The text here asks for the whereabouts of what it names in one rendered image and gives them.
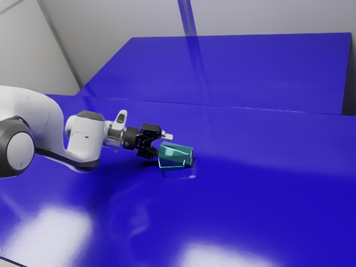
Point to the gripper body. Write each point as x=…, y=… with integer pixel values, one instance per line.
x=133, y=138

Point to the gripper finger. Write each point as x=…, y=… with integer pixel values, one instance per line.
x=146, y=151
x=154, y=131

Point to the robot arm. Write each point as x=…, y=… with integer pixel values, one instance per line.
x=50, y=122

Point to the teal faceted mug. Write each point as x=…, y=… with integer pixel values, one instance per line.
x=174, y=156

